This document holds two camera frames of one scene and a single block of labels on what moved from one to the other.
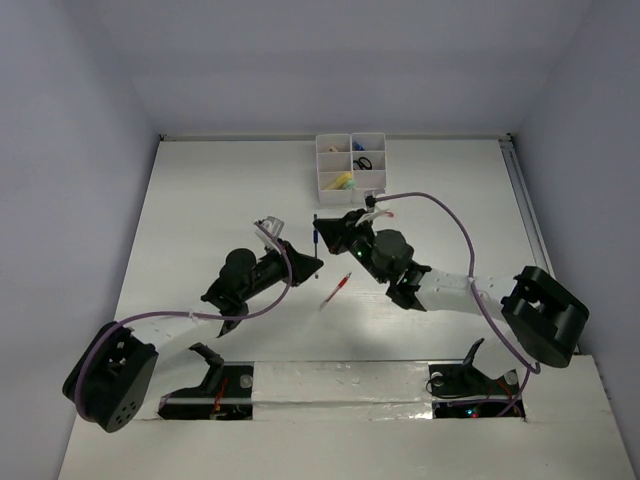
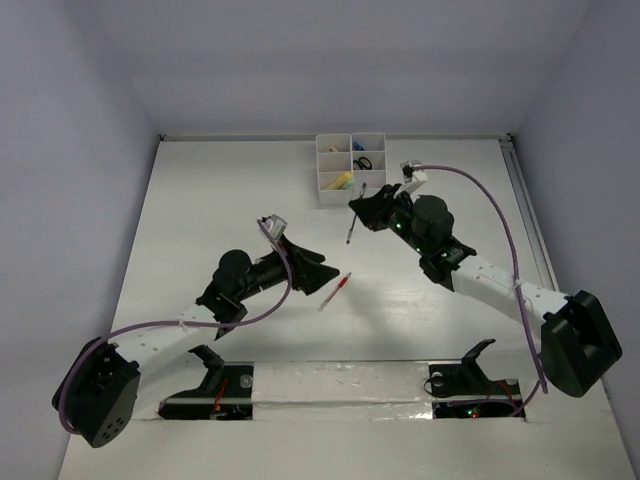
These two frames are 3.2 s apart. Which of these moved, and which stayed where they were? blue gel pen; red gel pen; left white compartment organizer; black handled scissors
Moved: blue gel pen
Stayed: black handled scissors; red gel pen; left white compartment organizer
